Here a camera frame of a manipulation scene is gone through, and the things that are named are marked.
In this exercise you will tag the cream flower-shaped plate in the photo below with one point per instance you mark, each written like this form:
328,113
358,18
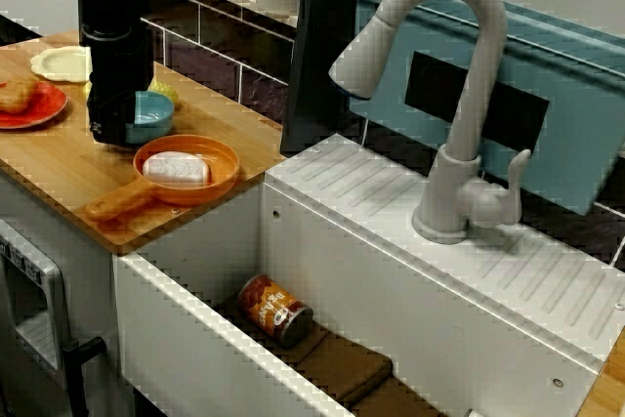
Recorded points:
58,63

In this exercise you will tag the orange toy frying pan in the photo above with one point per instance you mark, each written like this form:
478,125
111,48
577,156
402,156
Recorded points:
195,196

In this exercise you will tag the white toy sink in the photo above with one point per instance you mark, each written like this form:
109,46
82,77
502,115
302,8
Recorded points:
439,314

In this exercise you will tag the white toy kitchen cabinet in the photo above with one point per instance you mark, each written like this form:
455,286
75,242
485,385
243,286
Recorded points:
90,290

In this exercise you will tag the brown cloth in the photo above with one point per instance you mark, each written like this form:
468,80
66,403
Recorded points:
342,368

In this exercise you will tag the yellow toy corn cob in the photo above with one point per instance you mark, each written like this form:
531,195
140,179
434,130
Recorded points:
166,90

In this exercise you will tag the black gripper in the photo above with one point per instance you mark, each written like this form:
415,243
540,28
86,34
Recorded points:
122,65

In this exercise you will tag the brown toy chicken wing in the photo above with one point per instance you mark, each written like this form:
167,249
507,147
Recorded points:
17,95

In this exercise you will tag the grey toy dishwasher panel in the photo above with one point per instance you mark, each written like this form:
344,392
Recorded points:
49,290

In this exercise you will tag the dark vertical support panel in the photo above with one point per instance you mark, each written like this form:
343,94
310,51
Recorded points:
317,70

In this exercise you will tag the light blue bowl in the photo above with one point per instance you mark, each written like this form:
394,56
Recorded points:
156,126

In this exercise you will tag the grey toy faucet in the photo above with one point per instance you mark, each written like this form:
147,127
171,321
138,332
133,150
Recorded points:
464,168

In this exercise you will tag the red plate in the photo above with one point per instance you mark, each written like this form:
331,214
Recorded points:
49,104

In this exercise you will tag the teal plastic bin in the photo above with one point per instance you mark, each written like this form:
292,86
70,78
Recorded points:
576,119

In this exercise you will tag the toy beans can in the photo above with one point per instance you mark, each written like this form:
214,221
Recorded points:
268,307

